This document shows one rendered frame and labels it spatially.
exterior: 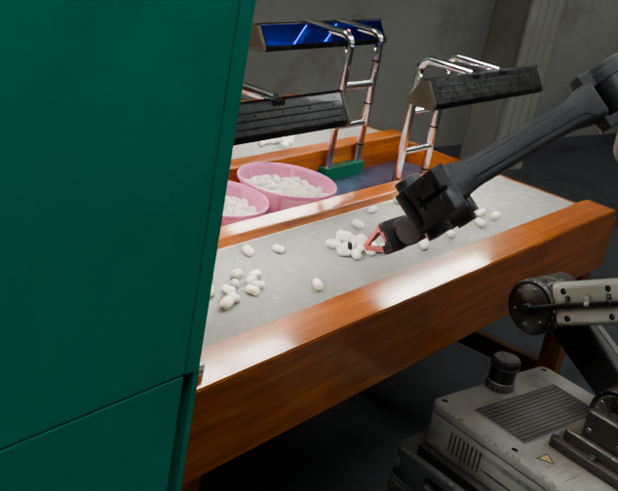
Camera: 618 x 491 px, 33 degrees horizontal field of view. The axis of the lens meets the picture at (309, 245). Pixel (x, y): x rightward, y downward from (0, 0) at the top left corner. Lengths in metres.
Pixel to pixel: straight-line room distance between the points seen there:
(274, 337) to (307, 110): 0.53
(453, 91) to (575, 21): 4.10
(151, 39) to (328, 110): 0.99
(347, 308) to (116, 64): 0.95
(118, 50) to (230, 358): 0.71
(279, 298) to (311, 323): 0.16
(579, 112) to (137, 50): 0.79
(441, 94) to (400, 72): 3.04
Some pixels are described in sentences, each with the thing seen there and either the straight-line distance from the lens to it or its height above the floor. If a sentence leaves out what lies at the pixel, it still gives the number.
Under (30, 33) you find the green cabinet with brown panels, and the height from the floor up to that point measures 1.37.
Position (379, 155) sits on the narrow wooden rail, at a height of 0.71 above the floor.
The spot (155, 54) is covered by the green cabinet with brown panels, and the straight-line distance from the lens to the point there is 1.28.
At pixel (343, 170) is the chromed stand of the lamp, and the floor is 0.70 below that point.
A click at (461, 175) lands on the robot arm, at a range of 1.64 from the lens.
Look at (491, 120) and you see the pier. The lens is 6.06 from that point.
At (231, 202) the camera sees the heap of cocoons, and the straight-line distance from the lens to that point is 2.57.
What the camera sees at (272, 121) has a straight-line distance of 2.06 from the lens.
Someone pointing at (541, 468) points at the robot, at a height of 0.47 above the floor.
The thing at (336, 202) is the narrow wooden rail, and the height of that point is 0.76.
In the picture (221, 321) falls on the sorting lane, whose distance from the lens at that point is 1.95.
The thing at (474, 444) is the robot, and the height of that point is 0.44.
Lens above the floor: 1.61
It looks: 21 degrees down
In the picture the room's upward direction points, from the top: 11 degrees clockwise
